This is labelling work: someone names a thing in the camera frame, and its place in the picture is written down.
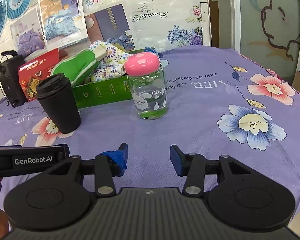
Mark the red cardboard box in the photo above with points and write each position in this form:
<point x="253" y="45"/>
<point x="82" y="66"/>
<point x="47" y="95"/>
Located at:
<point x="33" y="72"/>

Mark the black speaker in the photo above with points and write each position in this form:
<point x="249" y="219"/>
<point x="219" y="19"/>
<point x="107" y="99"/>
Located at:
<point x="9" y="77"/>

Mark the plaid bedding poster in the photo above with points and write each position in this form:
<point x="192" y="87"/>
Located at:
<point x="111" y="23"/>

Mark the green white oven mitt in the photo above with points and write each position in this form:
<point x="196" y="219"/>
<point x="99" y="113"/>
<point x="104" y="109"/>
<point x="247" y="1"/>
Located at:
<point x="79" y="66"/>

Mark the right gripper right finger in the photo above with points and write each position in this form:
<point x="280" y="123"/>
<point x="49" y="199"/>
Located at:
<point x="191" y="166"/>

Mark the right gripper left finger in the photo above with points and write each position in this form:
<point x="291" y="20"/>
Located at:
<point x="109" y="164"/>

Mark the floral oven mitt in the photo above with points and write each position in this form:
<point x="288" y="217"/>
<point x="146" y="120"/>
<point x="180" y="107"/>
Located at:
<point x="111" y="66"/>

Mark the purple bedding poster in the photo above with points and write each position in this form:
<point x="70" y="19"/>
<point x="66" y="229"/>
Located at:
<point x="27" y="34"/>

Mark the glass jar pink lid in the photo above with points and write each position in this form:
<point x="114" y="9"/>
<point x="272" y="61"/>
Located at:
<point x="147" y="85"/>

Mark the purple floral table cloth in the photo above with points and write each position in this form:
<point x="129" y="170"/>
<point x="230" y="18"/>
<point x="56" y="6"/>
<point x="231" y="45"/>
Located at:
<point x="218" y="103"/>

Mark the blue cloth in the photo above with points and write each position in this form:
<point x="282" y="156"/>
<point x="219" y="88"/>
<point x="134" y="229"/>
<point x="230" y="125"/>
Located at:
<point x="154" y="51"/>

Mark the blue bedding poster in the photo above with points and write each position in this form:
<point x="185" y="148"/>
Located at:
<point x="63" y="22"/>

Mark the floral bedding package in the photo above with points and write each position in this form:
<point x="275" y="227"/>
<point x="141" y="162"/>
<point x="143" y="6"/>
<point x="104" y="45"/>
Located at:
<point x="162" y="24"/>

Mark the black coffee cup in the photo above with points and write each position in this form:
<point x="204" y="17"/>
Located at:
<point x="57" y="99"/>

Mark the green cardboard box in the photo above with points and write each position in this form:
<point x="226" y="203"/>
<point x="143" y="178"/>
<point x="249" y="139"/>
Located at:
<point x="103" y="92"/>

